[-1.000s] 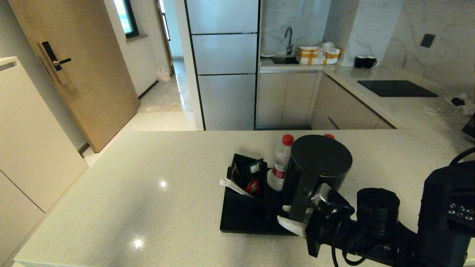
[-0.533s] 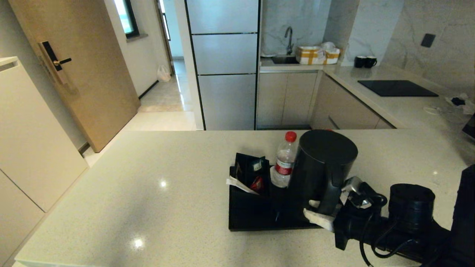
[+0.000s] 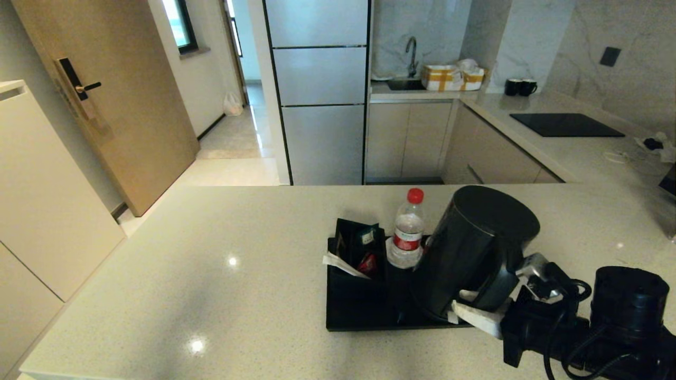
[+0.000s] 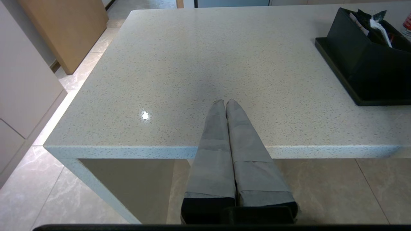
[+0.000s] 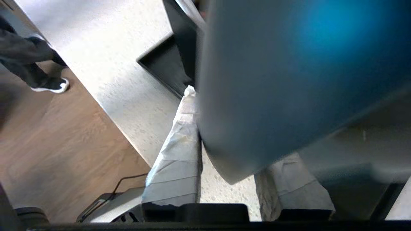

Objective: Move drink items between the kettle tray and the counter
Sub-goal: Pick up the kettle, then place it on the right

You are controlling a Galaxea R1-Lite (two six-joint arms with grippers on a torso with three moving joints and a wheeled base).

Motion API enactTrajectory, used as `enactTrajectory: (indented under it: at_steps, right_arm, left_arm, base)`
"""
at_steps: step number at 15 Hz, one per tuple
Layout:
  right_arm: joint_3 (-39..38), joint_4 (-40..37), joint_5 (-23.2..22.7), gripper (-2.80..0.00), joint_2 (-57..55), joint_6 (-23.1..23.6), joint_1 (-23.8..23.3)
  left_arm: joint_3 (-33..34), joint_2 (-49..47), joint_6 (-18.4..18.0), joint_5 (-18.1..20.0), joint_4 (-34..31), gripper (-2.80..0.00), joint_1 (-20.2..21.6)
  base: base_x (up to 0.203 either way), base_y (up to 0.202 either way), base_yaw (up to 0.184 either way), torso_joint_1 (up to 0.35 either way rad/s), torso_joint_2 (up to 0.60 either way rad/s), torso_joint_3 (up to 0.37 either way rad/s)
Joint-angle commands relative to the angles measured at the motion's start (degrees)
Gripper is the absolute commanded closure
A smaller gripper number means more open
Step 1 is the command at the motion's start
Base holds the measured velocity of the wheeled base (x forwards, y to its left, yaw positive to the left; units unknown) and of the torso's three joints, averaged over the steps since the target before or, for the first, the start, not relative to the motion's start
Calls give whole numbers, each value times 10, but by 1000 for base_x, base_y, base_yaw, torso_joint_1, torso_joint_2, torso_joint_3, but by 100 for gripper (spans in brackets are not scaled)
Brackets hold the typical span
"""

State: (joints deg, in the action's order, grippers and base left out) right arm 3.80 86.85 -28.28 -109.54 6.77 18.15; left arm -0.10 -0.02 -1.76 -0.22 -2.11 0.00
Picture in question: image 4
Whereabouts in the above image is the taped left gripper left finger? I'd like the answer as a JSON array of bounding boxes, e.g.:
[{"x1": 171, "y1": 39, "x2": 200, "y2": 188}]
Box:
[{"x1": 181, "y1": 99, "x2": 237, "y2": 223}]

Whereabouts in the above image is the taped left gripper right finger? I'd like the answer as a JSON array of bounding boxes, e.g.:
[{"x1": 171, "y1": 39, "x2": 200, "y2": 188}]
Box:
[{"x1": 226, "y1": 99, "x2": 300, "y2": 222}]

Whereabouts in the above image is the green tea packet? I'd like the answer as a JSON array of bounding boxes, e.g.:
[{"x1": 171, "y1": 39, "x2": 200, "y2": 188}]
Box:
[{"x1": 357, "y1": 9, "x2": 388, "y2": 25}]

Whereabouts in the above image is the clear water bottle red cap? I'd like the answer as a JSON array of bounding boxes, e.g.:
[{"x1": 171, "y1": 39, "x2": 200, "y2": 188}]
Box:
[{"x1": 401, "y1": 12, "x2": 411, "y2": 40}]

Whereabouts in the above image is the black rectangular tray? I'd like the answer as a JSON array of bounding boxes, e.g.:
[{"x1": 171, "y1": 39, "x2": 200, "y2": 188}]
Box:
[{"x1": 315, "y1": 37, "x2": 411, "y2": 106}]

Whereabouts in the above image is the black organizer box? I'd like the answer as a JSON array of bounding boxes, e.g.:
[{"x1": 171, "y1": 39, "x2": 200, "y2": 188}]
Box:
[{"x1": 327, "y1": 7, "x2": 411, "y2": 100}]

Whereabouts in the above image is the wooden door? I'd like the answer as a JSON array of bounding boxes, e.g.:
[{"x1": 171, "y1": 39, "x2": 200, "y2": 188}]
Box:
[{"x1": 18, "y1": 0, "x2": 109, "y2": 75}]

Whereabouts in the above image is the white tall cabinet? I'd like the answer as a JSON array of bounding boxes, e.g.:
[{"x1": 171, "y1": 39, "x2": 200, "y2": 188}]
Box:
[{"x1": 0, "y1": 0, "x2": 68, "y2": 188}]

